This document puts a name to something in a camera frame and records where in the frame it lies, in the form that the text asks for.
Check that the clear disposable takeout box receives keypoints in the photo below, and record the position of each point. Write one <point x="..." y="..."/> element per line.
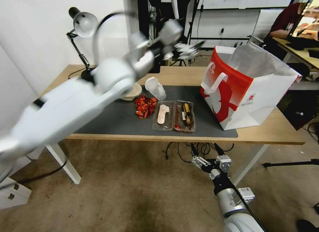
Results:
<point x="169" y="118"/>

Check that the black light stand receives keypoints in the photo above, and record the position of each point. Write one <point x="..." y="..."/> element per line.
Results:
<point x="195" y="15"/>

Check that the wooden side desk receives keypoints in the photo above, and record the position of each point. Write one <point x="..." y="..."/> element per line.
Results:
<point x="296" y="52"/>

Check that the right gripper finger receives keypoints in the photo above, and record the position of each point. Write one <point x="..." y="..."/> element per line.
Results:
<point x="199" y="161"/>
<point x="223" y="163"/>

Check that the whiteboard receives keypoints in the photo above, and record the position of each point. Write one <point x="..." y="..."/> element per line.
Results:
<point x="249" y="0"/>

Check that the white storage box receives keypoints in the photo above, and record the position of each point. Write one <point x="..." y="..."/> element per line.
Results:
<point x="12" y="192"/>

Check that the person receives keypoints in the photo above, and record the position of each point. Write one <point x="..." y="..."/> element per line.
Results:
<point x="286" y="22"/>

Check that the black tripod leg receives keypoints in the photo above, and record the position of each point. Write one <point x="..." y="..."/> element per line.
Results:
<point x="291" y="163"/>

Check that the black desk lamp silver shade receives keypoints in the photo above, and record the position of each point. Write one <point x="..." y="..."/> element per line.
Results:
<point x="83" y="23"/>

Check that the red chopped peel pile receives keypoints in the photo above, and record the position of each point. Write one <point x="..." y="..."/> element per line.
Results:
<point x="145" y="106"/>

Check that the brown banana peel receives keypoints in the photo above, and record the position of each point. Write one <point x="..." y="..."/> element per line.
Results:
<point x="187" y="113"/>

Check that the dark grey desk mat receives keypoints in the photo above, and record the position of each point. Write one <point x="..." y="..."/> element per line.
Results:
<point x="117" y="117"/>

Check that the red and white delivery bag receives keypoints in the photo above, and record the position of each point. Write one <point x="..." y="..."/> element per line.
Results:
<point x="239" y="97"/>

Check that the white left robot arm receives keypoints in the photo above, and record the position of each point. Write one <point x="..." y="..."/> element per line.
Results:
<point x="62" y="104"/>

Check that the beige paper bowl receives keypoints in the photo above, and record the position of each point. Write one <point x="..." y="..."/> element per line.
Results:
<point x="133" y="92"/>

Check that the black bag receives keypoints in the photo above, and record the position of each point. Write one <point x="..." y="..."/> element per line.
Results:
<point x="299" y="109"/>

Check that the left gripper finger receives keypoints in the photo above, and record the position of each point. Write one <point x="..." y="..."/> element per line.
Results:
<point x="192" y="45"/>
<point x="187" y="55"/>

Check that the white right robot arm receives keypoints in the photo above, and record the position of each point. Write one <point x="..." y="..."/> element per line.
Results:
<point x="230" y="204"/>

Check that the white table leg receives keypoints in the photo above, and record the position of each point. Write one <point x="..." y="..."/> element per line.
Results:
<point x="66" y="164"/>
<point x="250" y="162"/>

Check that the clear plastic cup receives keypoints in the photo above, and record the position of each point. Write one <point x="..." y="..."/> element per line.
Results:
<point x="156" y="88"/>

